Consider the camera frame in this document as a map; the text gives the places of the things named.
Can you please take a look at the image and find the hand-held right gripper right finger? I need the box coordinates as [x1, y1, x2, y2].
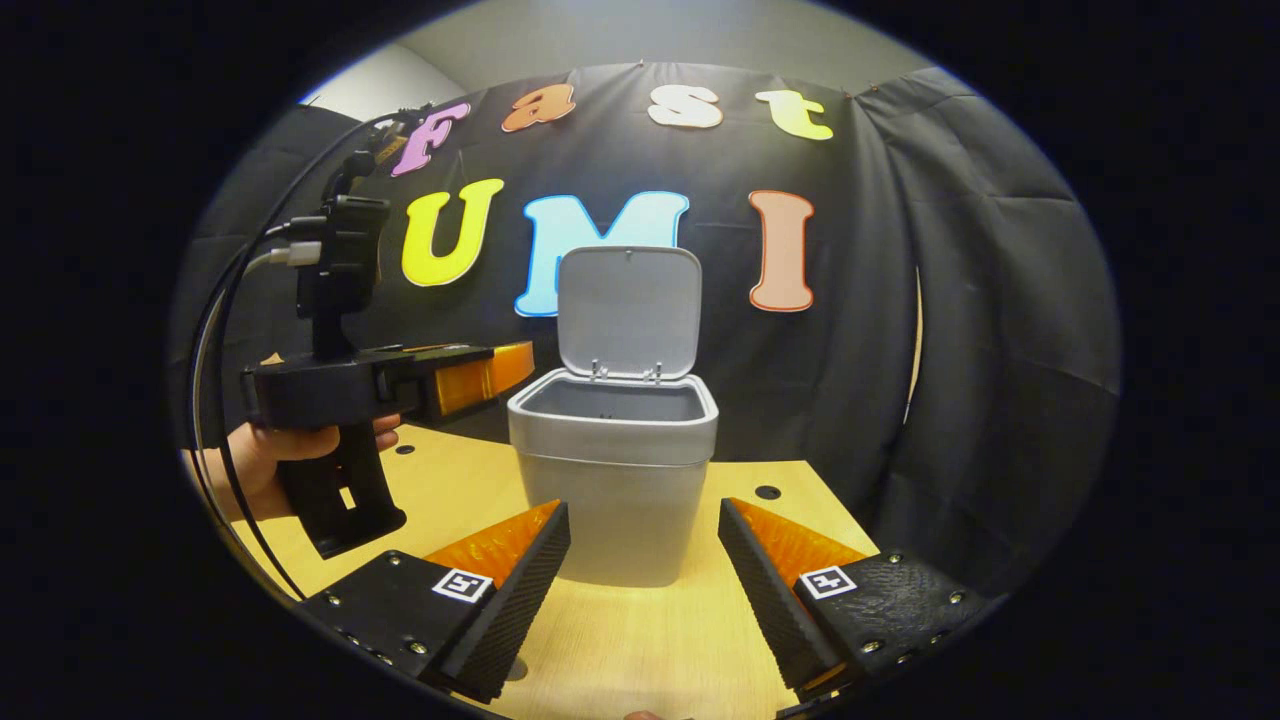
[717, 497, 1006, 703]

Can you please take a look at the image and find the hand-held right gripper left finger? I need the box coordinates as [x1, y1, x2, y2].
[298, 500, 572, 705]

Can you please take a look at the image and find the grey desktop garbage bin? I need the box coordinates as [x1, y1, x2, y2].
[507, 246, 721, 589]

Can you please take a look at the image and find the wooden desktop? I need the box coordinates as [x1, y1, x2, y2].
[235, 425, 881, 720]

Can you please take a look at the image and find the black backdrop cloth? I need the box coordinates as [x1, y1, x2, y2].
[170, 62, 1121, 601]

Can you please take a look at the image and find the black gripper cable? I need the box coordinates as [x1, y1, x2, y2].
[205, 108, 426, 601]

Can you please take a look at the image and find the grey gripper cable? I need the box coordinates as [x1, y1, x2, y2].
[188, 240, 323, 451]

